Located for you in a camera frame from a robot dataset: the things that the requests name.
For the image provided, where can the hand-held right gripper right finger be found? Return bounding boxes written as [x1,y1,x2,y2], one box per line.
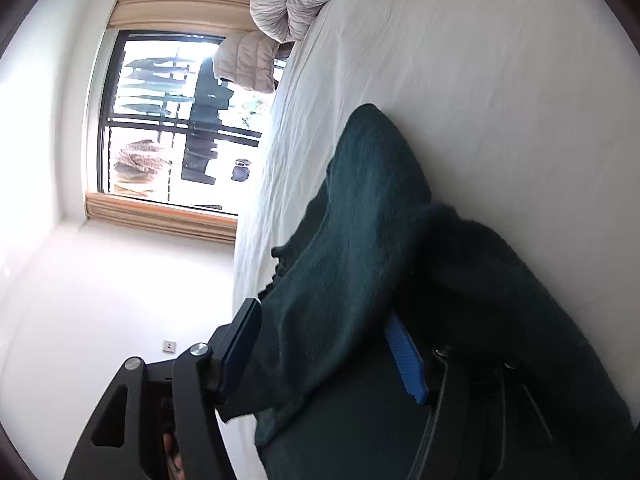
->
[384,312,568,480]

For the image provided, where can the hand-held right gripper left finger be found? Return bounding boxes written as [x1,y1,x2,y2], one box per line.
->
[62,298,263,480]

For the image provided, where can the window with black frame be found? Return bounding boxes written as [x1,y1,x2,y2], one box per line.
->
[87,30,263,216]

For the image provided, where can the dark hanging garment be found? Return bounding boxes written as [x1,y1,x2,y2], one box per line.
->
[181,57,233,186]

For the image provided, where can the dark green knit sweater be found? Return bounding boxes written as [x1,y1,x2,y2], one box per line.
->
[217,104,640,480]

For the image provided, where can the beige puffer jacket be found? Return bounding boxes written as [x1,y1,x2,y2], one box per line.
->
[212,32,281,93]

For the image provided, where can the bed with white sheet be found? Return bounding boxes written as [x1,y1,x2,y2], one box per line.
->
[232,0,640,480]

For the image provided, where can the brown knit garment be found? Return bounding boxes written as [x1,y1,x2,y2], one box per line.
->
[114,139,168,183]

